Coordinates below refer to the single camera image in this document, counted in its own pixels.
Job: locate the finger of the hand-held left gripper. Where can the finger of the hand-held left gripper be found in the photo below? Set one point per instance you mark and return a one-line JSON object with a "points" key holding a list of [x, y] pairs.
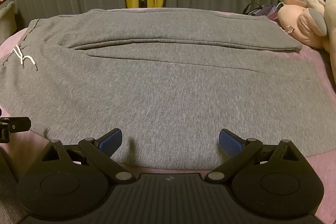
{"points": [[18, 124]]}

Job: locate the pink bed sheet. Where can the pink bed sheet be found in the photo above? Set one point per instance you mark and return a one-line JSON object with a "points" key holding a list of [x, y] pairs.
{"points": [[324, 98]]}

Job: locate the pink plush toy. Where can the pink plush toy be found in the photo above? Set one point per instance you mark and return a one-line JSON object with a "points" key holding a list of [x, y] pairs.
{"points": [[305, 22]]}

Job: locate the grey ribbed cloth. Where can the grey ribbed cloth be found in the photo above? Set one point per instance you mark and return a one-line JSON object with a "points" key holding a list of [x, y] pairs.
{"points": [[8, 187]]}

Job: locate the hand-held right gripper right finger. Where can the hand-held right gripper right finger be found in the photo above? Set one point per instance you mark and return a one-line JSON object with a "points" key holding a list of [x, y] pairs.
{"points": [[230, 140]]}

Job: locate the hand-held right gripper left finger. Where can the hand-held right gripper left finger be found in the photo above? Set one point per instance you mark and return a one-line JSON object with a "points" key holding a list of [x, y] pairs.
{"points": [[111, 141]]}

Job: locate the grey sweat pants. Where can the grey sweat pants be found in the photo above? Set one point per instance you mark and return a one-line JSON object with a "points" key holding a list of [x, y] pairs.
{"points": [[162, 87]]}

